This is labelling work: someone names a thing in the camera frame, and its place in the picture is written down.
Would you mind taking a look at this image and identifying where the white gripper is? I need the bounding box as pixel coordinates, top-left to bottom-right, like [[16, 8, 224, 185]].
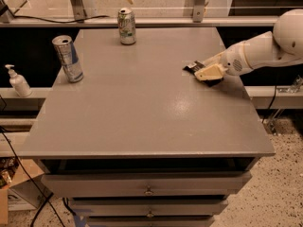
[[194, 43, 253, 81]]

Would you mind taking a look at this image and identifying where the black rxbar chocolate bar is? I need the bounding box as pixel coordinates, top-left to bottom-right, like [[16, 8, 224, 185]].
[[183, 61, 223, 87]]

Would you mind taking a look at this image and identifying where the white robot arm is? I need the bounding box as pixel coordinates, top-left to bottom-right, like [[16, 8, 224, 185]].
[[194, 9, 303, 81]]

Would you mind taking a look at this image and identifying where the green white soda can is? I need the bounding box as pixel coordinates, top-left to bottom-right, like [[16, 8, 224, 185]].
[[117, 8, 136, 45]]

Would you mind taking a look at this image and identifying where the silver blue redbull can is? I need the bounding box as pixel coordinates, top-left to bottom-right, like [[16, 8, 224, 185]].
[[52, 35, 83, 83]]

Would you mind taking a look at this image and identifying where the grey drawer cabinet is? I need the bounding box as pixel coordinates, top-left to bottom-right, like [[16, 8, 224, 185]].
[[18, 26, 276, 227]]

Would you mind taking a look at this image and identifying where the top grey drawer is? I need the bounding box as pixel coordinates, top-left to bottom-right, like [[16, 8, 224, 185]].
[[42, 172, 252, 198]]

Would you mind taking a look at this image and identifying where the grey drawer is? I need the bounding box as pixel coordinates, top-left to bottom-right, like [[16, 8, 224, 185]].
[[86, 217, 214, 227], [42, 172, 252, 198], [70, 199, 227, 217]]

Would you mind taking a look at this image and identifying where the middle grey drawer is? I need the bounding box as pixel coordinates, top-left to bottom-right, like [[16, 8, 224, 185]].
[[70, 199, 227, 217]]

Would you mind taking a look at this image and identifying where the bottom grey drawer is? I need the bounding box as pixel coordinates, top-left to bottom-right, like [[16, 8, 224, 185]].
[[86, 217, 214, 227]]

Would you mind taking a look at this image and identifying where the white pump soap bottle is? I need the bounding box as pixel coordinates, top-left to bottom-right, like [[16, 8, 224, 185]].
[[5, 64, 31, 97]]

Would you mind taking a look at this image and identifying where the cardboard box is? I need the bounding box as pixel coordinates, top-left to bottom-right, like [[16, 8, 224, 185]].
[[0, 159, 50, 224]]

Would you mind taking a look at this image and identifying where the grey metal bracket right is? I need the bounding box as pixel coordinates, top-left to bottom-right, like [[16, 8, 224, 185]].
[[192, 0, 205, 23]]

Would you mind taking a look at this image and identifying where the grey metal bracket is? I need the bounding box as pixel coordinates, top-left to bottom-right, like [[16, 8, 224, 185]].
[[70, 0, 86, 20], [192, 0, 205, 23]]

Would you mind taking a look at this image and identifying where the black cable on ledge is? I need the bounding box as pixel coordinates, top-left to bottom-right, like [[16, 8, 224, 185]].
[[12, 14, 110, 25]]

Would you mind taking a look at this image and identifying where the grey metal bracket left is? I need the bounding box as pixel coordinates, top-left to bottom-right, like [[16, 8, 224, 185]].
[[70, 0, 86, 20]]

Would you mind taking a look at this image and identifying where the black floor cable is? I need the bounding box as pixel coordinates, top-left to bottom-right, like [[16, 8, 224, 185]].
[[0, 126, 67, 227]]

